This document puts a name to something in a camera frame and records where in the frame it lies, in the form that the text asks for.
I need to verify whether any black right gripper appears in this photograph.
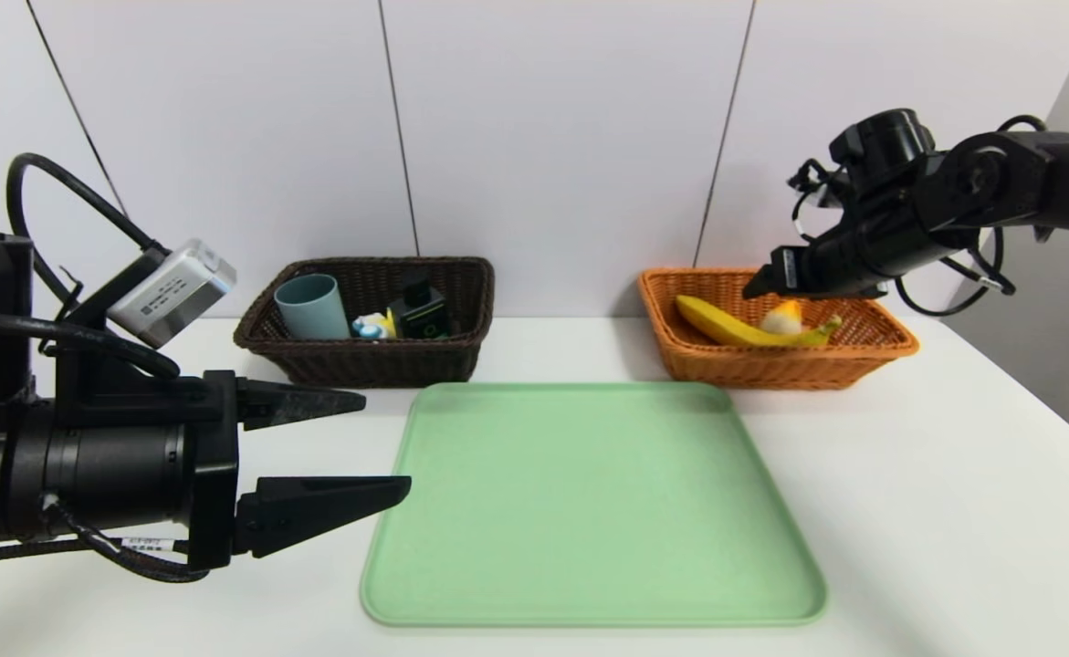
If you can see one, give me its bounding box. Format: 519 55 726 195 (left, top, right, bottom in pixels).
742 209 872 300

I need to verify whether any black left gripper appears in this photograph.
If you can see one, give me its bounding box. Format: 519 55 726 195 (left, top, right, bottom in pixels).
43 370 413 571

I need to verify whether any orange and white peach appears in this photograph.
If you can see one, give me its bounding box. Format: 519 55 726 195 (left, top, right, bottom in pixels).
760 299 805 336

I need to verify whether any yellow banana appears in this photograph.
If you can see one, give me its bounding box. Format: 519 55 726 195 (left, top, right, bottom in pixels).
676 294 844 349

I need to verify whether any yellow duck toy car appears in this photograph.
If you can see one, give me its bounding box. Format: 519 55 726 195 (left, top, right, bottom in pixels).
352 310 400 341

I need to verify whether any blue plastic cup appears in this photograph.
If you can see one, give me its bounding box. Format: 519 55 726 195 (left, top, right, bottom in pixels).
274 273 351 341

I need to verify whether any black pump bottle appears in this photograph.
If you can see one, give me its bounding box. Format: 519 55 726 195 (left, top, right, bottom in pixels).
388 277 452 341

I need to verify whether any orange wicker basket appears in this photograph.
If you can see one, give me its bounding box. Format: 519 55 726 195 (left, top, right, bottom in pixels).
637 267 919 391

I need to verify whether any dark brown wicker basket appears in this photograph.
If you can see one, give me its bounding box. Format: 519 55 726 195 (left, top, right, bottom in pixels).
234 256 496 390

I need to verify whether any light green plastic tray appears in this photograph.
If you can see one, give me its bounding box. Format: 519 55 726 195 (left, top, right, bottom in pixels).
361 381 829 627

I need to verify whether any black right camera cable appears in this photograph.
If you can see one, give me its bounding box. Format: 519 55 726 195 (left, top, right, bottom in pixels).
788 158 832 245

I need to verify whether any black camera cable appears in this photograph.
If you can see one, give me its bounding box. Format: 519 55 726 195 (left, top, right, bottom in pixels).
788 158 832 245
5 152 172 311

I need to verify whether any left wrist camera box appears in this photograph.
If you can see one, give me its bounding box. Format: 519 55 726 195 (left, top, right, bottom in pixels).
106 238 238 349

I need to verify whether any braided black right arm hose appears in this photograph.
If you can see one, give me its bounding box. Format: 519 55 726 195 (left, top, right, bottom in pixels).
895 226 1017 318

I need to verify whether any braided black arm hose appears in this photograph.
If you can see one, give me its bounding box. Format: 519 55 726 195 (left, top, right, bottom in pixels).
895 226 1017 318
0 312 182 381

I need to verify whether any braided black left arm hose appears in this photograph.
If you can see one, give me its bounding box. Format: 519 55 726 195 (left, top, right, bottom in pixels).
0 312 182 381

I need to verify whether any black left camera cable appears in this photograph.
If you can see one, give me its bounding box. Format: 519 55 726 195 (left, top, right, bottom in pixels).
5 152 172 311

